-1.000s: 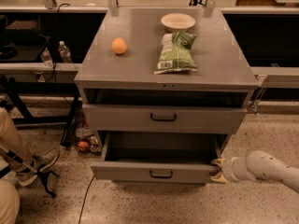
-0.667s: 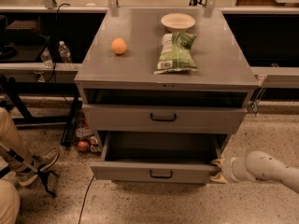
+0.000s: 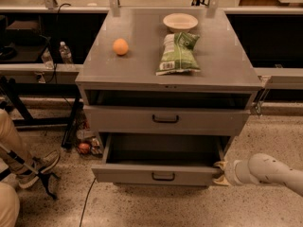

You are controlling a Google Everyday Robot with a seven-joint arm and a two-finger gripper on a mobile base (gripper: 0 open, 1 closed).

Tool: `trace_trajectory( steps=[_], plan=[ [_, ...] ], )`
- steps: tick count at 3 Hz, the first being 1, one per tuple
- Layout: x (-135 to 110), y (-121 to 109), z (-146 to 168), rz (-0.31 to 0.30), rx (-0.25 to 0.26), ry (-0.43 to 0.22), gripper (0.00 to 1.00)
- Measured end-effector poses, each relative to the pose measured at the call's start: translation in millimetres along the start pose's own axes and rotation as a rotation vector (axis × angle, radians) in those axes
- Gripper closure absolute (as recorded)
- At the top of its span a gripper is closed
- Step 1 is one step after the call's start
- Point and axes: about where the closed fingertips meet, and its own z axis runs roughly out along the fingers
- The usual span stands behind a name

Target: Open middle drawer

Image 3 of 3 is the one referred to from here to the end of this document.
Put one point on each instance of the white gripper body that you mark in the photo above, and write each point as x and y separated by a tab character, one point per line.
231	173

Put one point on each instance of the grey drawer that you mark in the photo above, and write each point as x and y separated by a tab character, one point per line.
167	159
166	120

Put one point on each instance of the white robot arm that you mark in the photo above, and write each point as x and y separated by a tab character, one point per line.
260	169

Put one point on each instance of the grey drawer cabinet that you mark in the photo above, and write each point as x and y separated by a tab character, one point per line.
226	80

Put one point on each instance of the grey top drawer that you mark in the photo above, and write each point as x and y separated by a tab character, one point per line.
166	120

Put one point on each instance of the green chip bag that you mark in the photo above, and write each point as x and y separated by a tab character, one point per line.
178	54

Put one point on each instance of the red apple on floor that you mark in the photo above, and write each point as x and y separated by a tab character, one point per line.
84	148

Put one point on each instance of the white bowl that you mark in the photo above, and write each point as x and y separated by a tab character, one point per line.
180	22

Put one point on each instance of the orange fruit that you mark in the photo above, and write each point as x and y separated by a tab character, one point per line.
120	46

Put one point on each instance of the grey sneaker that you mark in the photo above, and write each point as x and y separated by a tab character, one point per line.
44	164

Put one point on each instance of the clear water bottle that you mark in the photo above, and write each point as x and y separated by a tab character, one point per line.
47	60
66	55

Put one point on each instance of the person leg beige trousers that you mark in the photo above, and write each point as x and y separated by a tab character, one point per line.
10	138

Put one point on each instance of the person knee beige trousers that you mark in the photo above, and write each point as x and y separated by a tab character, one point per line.
9	205

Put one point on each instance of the dark box on shelf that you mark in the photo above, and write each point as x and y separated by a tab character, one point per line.
24	32

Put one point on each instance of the black table frame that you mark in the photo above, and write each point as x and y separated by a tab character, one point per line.
14	91

